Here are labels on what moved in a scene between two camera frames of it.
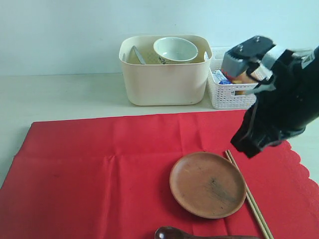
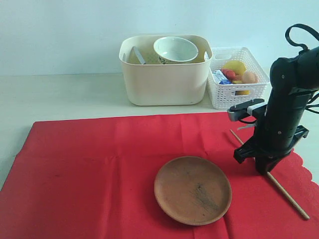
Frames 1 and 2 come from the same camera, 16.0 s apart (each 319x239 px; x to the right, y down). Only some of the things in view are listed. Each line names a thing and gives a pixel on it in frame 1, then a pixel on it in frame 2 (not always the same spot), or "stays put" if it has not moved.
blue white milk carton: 220,78 stays put
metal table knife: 138,56 stays put
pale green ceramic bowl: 173,49 stays put
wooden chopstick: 249,194 -> 304,215
